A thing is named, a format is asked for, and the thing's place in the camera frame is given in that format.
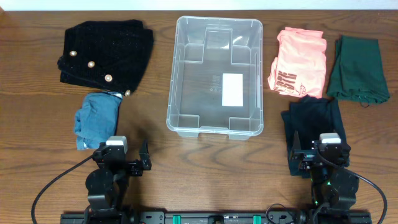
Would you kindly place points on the white label in bin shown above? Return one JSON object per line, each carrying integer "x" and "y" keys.
{"x": 232, "y": 89}

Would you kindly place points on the dark green folded cloth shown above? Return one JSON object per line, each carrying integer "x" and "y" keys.
{"x": 357, "y": 73}

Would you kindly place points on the clear plastic storage bin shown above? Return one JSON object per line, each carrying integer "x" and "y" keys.
{"x": 206, "y": 48}

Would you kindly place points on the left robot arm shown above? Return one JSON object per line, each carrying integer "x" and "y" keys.
{"x": 108, "y": 184}

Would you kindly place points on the blue garment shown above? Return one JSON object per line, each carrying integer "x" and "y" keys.
{"x": 97, "y": 119}

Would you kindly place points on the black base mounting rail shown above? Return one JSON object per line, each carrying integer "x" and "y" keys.
{"x": 226, "y": 218}

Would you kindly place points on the pink folded printed shirt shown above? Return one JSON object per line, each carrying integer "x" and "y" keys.
{"x": 300, "y": 67}

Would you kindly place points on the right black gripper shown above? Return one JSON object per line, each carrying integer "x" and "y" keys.
{"x": 308, "y": 156}

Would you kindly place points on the dark navy folded garment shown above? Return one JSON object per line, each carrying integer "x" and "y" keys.
{"x": 309, "y": 118}

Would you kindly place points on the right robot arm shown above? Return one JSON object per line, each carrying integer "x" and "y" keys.
{"x": 333, "y": 189}

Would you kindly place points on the black knit cardigan gold buttons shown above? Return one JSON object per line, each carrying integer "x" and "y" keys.
{"x": 107, "y": 55}

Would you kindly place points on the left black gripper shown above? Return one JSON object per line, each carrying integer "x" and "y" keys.
{"x": 125, "y": 165}

